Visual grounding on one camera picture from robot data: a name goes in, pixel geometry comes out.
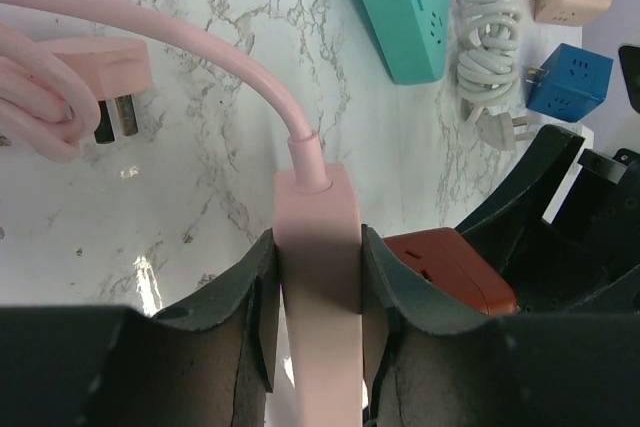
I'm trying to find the pink power strip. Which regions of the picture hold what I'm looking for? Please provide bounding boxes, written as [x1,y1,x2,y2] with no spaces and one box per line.
[273,164,363,426]

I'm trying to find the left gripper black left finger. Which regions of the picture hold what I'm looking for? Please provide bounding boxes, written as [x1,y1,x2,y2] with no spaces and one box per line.
[1,231,279,426]

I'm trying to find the blue cube plug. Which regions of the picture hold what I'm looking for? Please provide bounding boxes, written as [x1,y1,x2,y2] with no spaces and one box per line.
[526,43,613,123]

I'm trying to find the teal power strip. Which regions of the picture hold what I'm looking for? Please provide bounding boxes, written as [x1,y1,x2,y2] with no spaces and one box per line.
[362,0,451,85]

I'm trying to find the pink braided cable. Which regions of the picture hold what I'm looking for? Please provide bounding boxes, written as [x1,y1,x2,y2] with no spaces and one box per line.
[0,0,336,194]

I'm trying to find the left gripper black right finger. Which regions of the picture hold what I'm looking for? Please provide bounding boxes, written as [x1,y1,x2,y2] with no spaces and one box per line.
[361,227,639,426]

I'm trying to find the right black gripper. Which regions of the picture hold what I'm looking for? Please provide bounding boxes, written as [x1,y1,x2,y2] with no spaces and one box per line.
[457,125,639,313]

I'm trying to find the white cord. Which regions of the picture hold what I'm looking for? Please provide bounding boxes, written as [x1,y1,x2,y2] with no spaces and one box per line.
[455,0,534,152]

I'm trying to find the white cube plug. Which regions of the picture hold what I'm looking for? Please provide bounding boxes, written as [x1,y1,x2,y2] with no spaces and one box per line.
[576,123,595,149]

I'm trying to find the brown cube plug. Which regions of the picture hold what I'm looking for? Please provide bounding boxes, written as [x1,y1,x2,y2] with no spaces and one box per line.
[384,227,518,315]

